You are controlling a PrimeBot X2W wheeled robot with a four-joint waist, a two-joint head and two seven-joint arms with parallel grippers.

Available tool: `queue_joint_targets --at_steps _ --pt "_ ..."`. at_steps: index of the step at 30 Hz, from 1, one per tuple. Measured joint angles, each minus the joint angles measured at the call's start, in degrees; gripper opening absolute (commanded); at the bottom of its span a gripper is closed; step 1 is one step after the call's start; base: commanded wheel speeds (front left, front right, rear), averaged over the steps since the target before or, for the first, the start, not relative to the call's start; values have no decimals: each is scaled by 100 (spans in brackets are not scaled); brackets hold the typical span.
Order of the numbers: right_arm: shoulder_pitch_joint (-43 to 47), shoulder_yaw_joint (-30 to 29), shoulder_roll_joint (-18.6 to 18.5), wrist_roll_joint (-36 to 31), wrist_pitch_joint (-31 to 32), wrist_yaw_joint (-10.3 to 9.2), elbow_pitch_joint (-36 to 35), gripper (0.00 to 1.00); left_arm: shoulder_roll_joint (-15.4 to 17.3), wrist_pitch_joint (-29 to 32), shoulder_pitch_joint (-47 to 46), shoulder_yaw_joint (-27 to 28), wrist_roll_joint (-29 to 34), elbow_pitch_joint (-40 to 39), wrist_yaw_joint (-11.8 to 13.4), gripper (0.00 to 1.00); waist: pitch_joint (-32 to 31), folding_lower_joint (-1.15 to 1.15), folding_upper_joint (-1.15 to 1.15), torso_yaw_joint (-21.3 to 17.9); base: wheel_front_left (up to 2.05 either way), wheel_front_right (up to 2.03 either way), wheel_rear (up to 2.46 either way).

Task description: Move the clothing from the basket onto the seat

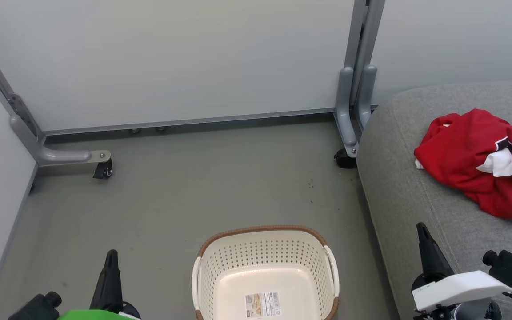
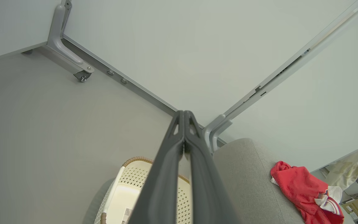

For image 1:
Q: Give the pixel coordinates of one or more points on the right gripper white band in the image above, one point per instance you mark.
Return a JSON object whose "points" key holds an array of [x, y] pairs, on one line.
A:
{"points": [[460, 286]]}

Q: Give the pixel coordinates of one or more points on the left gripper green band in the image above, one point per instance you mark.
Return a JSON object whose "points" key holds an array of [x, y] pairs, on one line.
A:
{"points": [[91, 315]]}

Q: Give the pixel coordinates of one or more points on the red and white garment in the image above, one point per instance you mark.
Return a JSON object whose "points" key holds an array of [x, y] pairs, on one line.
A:
{"points": [[460, 151]]}

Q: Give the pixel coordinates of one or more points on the printed basket label sticker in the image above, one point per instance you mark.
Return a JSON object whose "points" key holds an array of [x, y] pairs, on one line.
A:
{"points": [[262, 304]]}

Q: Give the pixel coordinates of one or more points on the cream perforated laundry basket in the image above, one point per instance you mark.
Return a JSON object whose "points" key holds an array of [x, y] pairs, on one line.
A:
{"points": [[260, 249]]}

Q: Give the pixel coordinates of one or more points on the grey fabric sofa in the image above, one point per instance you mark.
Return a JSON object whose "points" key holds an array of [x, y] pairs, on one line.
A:
{"points": [[407, 200]]}

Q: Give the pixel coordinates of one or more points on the black caster wheel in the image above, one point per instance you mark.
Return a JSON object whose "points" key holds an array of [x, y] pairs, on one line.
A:
{"points": [[103, 170], [344, 159]]}

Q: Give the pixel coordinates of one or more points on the curved grey partition foot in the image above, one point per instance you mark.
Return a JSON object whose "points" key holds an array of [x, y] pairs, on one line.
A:
{"points": [[60, 155], [344, 111]]}

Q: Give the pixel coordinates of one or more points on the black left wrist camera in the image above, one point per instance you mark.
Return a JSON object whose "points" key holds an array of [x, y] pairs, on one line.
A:
{"points": [[38, 309]]}

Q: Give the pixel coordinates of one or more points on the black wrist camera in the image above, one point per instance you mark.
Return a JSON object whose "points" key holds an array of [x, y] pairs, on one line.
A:
{"points": [[38, 309], [509, 269]]}

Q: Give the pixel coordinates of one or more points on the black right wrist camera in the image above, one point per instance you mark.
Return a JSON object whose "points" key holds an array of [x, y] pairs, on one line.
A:
{"points": [[509, 269]]}

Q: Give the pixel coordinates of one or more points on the grey partition bottom rail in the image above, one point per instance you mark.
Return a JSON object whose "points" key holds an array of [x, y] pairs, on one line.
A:
{"points": [[194, 121]]}

